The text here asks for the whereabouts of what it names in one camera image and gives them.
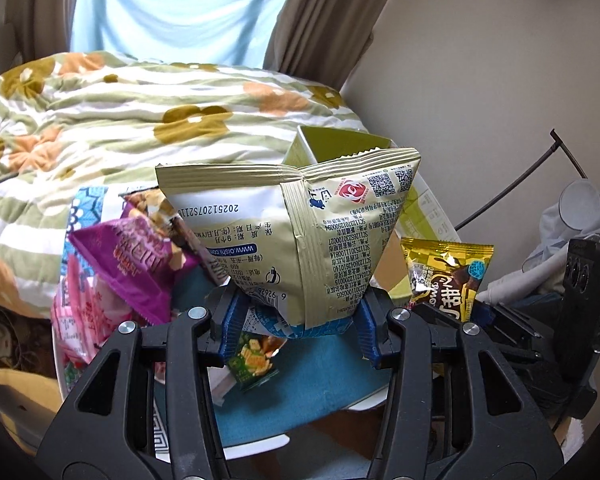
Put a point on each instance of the small green cracker packet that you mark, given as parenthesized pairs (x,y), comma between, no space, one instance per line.
(253,362)

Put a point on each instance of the teal patterned table cloth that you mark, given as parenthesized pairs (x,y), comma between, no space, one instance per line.
(315,378)

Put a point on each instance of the green cardboard box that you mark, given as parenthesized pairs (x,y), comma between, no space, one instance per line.
(421,217)

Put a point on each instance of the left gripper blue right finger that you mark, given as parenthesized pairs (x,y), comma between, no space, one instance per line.
(377,342)

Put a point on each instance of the brown curtain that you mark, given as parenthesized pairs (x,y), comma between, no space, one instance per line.
(42,27)
(322,40)

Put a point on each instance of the purple snack bag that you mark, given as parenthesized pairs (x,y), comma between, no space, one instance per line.
(137,261)

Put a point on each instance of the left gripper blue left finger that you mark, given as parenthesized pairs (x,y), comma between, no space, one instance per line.
(227,305)

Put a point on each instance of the light blue window sheet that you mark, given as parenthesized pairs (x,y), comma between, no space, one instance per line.
(227,32)

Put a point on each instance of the pile of white clothes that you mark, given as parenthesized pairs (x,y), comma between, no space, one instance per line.
(576,216)

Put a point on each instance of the left brown curtain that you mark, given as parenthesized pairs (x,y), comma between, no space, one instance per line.
(42,27)

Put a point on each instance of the gold chocolate snack bag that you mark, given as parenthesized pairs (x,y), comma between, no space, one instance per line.
(445,275)

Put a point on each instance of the pink snack bag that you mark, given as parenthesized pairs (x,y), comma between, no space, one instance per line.
(87,310)

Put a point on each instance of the beige snack bag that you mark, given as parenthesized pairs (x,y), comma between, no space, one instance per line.
(303,241)

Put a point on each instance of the right brown curtain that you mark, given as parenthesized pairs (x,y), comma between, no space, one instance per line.
(322,40)

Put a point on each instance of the black metal stand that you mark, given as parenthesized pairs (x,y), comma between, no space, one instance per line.
(557,145)

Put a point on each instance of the floral green white duvet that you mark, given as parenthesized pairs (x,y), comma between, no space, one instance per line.
(74,120)

